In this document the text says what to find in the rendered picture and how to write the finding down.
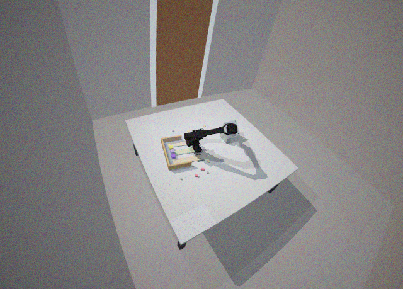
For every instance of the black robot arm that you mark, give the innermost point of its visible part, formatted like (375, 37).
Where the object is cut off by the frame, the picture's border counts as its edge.
(199, 134)

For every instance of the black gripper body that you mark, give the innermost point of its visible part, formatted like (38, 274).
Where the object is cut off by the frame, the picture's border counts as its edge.
(197, 148)

